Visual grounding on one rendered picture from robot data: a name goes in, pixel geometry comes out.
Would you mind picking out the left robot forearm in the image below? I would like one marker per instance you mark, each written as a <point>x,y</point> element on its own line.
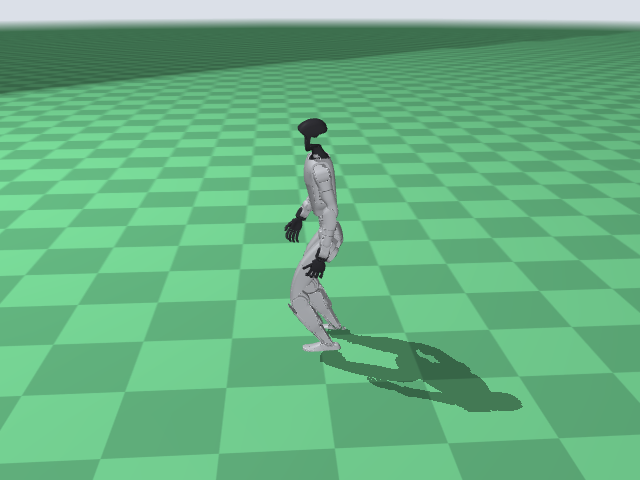
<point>328,228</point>

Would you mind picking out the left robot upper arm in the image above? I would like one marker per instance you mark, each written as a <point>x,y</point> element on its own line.
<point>323,180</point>

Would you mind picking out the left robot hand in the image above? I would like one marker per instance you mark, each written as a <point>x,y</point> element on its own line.
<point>317,266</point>

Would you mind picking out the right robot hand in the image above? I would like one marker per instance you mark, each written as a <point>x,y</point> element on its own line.
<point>294,225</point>

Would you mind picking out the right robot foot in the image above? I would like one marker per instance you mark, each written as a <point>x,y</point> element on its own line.
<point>328,326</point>

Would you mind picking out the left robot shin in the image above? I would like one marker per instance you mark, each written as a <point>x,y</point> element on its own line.
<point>310,318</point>

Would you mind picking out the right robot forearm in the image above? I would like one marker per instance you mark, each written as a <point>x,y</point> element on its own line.
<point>306,208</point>

